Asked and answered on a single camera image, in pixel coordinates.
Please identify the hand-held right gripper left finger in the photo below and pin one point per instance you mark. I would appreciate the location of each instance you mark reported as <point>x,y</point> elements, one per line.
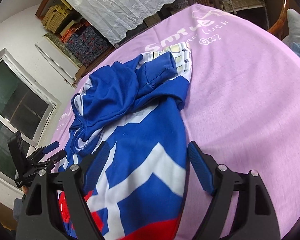
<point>96,165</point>

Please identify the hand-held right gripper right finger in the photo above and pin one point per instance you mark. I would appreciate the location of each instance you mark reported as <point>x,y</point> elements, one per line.
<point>201,167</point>

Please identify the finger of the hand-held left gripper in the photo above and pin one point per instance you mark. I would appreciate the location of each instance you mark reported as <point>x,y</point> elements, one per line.
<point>50,147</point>
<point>56,157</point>

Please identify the green patterned board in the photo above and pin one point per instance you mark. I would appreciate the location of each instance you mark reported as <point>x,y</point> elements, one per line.
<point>59,43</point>

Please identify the grey cloth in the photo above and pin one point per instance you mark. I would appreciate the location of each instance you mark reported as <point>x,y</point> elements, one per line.
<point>296,22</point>

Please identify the pink printed blanket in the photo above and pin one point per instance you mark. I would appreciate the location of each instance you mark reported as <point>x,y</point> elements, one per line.
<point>240,92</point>

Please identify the blue red white zip hoodie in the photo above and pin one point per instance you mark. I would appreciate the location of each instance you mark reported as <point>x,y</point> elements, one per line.
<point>140,135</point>

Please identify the orange patterned box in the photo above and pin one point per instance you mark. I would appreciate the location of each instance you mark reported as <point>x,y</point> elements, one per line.
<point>73,31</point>

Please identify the white folded board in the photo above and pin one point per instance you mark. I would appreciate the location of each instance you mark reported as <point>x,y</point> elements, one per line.
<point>52,61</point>

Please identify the aluminium sliding window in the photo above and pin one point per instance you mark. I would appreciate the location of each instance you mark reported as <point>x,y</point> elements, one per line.
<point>15,100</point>

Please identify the white lace cloth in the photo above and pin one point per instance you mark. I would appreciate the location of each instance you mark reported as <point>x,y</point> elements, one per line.
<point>127,5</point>

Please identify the rattan armchair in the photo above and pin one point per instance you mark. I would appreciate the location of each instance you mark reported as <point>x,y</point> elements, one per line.
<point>279,22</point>

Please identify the brown wooden shelf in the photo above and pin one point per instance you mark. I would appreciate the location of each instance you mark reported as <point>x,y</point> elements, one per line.
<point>44,2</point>

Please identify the stack of blue patterned boxes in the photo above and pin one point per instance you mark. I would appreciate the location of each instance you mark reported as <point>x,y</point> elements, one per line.
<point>87,45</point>

